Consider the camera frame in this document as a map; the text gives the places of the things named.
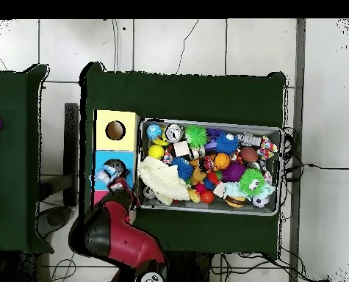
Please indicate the crushed clear plastic bottle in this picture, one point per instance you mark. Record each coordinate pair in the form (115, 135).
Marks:
(106, 174)

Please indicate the blue spiky ball with eye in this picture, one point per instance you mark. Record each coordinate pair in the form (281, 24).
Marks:
(226, 144)

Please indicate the yellow ball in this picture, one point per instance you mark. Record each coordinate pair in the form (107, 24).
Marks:
(156, 151)

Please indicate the orange basketball toy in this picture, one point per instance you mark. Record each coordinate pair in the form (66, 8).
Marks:
(222, 161)

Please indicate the green spiky ball with eyes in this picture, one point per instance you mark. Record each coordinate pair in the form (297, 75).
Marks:
(250, 180)

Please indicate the blue globe ball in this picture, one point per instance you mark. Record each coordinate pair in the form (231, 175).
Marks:
(154, 131)

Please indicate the brown football toy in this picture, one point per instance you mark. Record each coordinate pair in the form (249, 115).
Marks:
(249, 154)

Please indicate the black panel on stand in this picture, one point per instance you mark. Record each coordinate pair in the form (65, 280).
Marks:
(71, 141)

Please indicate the side table under green cloth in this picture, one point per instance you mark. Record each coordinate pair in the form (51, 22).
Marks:
(9, 176)

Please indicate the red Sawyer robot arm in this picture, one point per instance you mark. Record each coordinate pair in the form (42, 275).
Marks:
(133, 243)

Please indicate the dark green tablecloth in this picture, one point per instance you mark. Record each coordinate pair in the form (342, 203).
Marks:
(191, 97)

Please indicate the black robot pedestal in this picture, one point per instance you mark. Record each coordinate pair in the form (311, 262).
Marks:
(191, 267)

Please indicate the cream waffle cloth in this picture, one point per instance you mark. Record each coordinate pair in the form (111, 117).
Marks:
(162, 179)

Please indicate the purple spiky ball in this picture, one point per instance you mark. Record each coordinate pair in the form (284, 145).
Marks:
(233, 171)

